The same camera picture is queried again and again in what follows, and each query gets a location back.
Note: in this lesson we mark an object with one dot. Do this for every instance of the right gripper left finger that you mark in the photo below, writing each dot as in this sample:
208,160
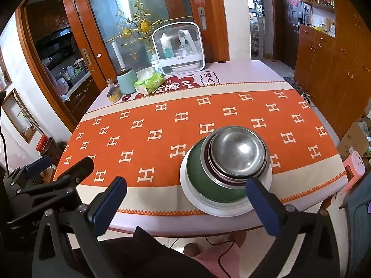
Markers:
90,221

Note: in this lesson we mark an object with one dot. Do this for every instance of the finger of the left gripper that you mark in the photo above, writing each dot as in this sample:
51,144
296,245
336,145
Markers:
29,174
58,179

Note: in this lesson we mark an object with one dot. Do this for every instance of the teal ceramic canister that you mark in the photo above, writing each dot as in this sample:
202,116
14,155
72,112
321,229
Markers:
126,80

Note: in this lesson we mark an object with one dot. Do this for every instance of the green ceramic plate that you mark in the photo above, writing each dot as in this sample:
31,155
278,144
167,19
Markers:
203,184

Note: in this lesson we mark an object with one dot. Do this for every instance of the white clear cosmetics case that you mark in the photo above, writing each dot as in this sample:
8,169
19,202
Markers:
179,48

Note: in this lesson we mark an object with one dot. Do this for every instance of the cardboard box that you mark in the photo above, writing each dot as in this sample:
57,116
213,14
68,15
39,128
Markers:
357,138

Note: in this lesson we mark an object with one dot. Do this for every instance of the wooden cabinet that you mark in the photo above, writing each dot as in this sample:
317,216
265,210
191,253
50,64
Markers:
333,61

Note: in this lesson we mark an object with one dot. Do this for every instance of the pink printed tablecloth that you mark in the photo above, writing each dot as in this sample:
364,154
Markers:
188,75

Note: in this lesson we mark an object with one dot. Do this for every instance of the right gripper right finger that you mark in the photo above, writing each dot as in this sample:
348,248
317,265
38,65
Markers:
284,222

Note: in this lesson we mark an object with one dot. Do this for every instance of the large steel bowl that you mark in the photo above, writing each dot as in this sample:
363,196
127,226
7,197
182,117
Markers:
232,176

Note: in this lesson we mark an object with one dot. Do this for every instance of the green tissue pack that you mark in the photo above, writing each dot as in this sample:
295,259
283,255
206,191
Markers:
148,81

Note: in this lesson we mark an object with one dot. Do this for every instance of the white disposable plate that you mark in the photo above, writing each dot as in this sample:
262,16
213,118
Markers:
224,210

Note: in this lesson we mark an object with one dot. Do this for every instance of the small steel bowl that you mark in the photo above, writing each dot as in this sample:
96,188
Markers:
237,151

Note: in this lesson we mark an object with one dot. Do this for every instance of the yellow glass jar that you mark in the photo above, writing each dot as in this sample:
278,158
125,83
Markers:
114,93

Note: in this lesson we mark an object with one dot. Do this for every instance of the pink plastic stool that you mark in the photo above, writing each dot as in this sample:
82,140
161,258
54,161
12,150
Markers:
355,169

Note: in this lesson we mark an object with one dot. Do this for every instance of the orange H-pattern blanket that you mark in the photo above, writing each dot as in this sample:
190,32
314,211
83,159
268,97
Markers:
145,140

